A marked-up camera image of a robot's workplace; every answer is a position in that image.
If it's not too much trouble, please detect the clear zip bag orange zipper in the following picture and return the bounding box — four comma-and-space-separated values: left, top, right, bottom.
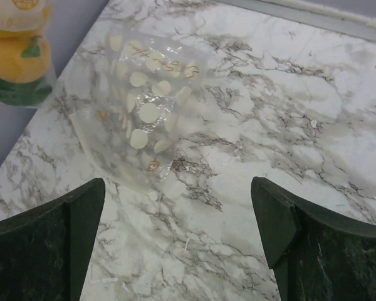
0, 0, 207, 201

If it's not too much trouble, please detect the orange yellow toy mango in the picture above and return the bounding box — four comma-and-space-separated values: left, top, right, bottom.
0, 32, 51, 83

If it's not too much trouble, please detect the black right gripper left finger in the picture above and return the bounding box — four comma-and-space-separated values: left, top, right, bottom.
0, 178, 105, 300

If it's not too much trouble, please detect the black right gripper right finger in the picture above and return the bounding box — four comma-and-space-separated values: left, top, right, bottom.
251, 177, 376, 300

